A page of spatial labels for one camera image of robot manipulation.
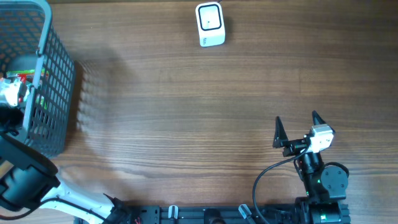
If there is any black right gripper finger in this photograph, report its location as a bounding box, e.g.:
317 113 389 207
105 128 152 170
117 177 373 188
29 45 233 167
272 116 289 148
312 110 326 126

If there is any green snack packet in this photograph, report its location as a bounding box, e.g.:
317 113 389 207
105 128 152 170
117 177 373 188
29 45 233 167
6 69 35 107

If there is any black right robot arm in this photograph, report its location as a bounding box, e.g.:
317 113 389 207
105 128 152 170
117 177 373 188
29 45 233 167
273 111 351 224

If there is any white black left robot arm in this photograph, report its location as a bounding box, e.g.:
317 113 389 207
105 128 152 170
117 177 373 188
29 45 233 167
1 105 132 223

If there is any grey plastic mesh basket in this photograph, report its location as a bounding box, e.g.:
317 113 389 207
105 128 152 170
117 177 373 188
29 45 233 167
1 1 76 157

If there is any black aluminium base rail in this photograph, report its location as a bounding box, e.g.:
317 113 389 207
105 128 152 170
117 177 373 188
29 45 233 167
73 203 351 224

